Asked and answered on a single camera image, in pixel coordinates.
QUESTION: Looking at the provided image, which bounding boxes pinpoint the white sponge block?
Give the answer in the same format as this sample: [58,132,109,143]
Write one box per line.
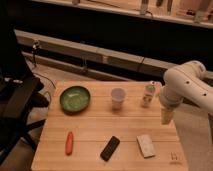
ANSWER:
[137,134,155,158]

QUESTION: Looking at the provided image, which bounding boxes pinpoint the black phone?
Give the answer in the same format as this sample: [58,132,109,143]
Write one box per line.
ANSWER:
[100,136,120,161]

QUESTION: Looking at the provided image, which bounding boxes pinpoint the small white bottle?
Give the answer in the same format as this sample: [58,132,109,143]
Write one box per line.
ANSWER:
[141,81,156,108]

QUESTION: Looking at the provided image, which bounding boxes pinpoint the translucent plastic cup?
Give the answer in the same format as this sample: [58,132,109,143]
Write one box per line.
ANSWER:
[111,88,126,110]

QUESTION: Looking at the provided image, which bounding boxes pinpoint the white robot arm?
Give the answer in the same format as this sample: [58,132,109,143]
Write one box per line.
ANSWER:
[159,61,213,124]

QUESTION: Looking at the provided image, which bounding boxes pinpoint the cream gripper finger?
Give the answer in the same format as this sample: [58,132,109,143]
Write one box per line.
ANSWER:
[161,107,174,125]

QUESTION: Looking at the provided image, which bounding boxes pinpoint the green bowl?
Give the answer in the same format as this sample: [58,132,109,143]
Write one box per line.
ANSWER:
[60,86,91,113]

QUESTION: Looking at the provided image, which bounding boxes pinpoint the black cable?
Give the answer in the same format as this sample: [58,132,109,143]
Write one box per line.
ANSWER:
[31,41,57,101]

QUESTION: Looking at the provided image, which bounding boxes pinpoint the orange carrot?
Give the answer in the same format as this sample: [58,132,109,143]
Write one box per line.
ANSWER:
[65,132,74,155]

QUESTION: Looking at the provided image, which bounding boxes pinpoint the black chair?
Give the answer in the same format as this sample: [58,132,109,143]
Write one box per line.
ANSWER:
[0,20,49,166]

